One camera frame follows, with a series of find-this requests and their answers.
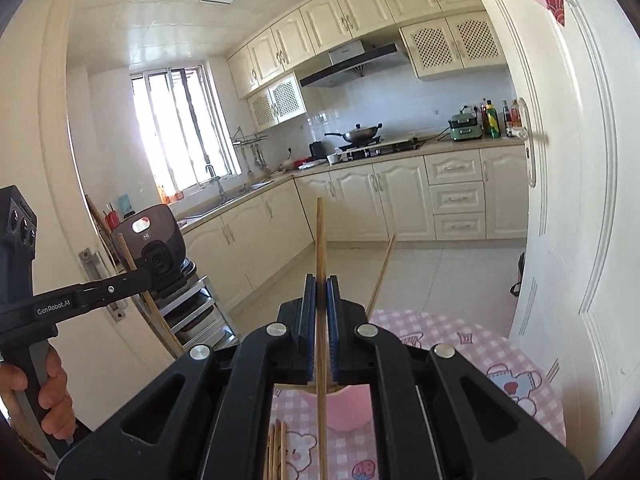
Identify green countertop appliance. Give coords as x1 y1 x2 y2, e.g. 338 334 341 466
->
448 106 485 142

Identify silver door handle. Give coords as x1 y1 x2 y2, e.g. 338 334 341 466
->
512 97 548 186

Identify cream wall cabinets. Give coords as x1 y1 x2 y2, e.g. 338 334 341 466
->
227 0 508 131

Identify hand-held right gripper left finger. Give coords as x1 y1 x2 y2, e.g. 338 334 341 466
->
54 274 318 480

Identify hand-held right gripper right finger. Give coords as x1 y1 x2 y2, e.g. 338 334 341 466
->
326 276 585 480

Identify dark brown rice cooker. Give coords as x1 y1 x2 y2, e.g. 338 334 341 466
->
111 203 196 302

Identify pink cup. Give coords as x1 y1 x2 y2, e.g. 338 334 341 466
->
272 380 373 432

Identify range hood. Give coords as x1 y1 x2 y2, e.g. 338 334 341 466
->
300 40 411 88

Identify metal door strike plate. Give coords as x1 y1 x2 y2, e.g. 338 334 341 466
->
79 247 126 322

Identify gas stove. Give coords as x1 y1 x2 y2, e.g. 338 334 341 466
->
337 137 421 154

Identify chrome faucet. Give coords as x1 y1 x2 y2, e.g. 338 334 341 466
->
205 164 226 202

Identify green plastic bottle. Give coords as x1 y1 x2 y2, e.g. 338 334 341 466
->
485 100 502 139

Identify person's left hand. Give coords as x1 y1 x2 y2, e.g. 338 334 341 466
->
0 347 77 446

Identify kitchen window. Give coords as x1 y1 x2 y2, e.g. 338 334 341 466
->
131 65 241 196

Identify white door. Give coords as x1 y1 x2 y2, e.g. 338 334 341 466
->
457 0 640 476

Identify steel kitchen rack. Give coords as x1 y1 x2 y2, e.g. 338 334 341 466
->
150 275 239 357

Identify steel sink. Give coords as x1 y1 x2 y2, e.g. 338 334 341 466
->
220 182 276 206

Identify wooden board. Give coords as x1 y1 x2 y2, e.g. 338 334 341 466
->
84 194 112 241

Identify steel wok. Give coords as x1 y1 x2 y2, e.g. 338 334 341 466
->
324 122 383 145

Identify pink checked tablecloth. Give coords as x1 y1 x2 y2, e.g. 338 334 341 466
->
270 308 568 480

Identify black strap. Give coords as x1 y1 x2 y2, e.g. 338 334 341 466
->
510 252 526 296

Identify metal wall rack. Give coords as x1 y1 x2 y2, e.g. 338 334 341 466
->
231 127 268 146

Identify cream base cabinets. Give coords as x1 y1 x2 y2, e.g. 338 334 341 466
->
177 140 531 311

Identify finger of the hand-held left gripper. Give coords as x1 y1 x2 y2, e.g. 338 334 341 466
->
75 267 153 311

